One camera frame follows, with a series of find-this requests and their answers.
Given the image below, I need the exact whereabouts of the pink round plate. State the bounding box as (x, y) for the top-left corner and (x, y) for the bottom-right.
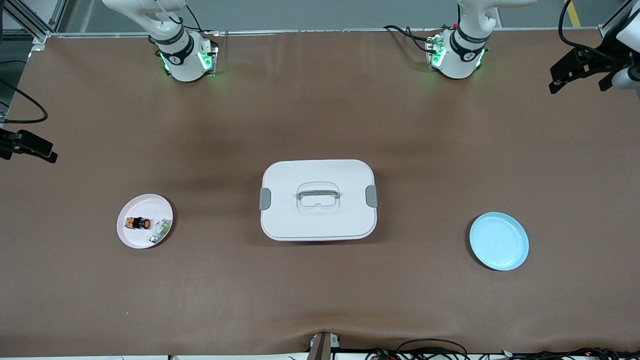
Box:
(116, 193), (174, 250)

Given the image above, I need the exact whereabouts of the brown table cover sheet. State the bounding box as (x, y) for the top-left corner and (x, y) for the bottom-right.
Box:
(0, 31), (640, 358)

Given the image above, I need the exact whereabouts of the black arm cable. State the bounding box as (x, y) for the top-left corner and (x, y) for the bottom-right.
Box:
(558, 0), (608, 56)
(0, 80), (49, 124)

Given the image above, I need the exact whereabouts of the green push button switch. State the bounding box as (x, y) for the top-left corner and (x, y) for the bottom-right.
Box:
(149, 219), (171, 244)

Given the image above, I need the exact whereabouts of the brown metal bracket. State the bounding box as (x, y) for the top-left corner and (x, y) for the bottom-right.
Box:
(306, 331), (342, 360)

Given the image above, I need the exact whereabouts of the black looped cable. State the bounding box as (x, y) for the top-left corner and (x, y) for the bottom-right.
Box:
(397, 338), (468, 360)

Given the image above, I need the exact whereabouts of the aluminium frame profile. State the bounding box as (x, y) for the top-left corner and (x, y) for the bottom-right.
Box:
(597, 0), (640, 41)
(0, 0), (68, 51)

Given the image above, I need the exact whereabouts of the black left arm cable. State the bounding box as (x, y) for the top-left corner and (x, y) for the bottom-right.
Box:
(558, 0), (608, 56)

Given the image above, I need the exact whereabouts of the black base cable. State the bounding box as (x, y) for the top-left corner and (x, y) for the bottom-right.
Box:
(384, 25), (441, 56)
(185, 4), (221, 51)

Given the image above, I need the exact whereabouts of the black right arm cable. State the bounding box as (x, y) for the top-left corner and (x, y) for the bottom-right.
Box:
(0, 80), (49, 124)

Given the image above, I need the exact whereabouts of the white lidded storage box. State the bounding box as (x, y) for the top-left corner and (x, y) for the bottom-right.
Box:
(259, 159), (379, 242)

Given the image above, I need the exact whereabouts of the light blue round plate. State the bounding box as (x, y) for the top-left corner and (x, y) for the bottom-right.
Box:
(469, 212), (530, 272)

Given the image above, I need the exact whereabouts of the silver table edge rail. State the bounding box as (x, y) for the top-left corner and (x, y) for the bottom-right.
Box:
(47, 28), (603, 37)

